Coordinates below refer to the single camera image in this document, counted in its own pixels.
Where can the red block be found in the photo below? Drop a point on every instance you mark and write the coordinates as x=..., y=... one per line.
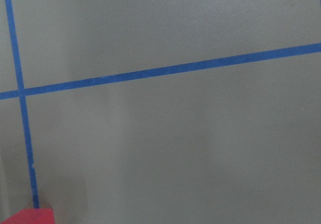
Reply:
x=32, y=216

